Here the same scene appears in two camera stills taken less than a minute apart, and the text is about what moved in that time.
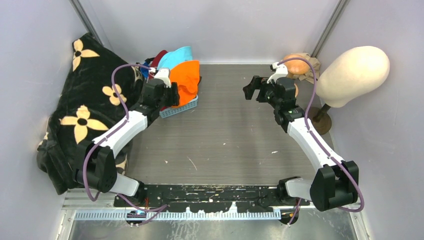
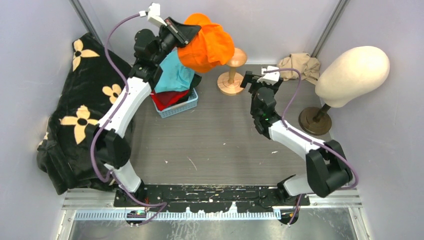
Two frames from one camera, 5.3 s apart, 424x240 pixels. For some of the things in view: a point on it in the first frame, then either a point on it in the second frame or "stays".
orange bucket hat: x=186 y=75 -> x=212 y=45
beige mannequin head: x=354 y=72 stays
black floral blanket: x=99 y=85 stays
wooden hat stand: x=296 y=66 -> x=229 y=83
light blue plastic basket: x=171 y=111 stays
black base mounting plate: x=257 y=198 stays
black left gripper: x=173 y=95 -> x=183 y=33
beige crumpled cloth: x=309 y=75 stays
